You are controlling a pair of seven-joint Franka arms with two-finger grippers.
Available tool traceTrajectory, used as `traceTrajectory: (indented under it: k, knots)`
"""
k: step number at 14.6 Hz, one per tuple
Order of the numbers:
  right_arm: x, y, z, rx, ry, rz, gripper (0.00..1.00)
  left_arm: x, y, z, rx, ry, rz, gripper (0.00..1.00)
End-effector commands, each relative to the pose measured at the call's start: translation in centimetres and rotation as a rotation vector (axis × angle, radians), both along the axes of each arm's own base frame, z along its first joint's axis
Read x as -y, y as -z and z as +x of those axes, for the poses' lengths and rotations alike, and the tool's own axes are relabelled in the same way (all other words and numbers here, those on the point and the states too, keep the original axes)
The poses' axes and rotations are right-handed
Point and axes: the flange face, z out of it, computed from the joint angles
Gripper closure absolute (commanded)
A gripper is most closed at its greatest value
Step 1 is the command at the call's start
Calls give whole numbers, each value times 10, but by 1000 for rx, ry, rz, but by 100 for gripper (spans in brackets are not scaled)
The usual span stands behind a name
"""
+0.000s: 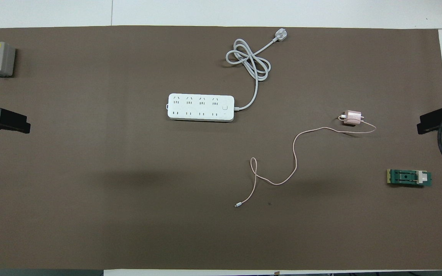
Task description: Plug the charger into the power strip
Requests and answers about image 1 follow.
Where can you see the pink charger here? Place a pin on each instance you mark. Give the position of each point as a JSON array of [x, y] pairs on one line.
[[352, 118]]

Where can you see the white power strip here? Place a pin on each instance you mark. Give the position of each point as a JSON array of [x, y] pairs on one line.
[[200, 107]]

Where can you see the brown table mat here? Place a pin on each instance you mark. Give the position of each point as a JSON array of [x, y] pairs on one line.
[[129, 191]]

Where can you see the green knife switch block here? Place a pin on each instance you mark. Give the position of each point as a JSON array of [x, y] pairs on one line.
[[407, 178]]

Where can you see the grey on-off switch box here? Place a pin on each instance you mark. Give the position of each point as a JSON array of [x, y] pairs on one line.
[[4, 59]]

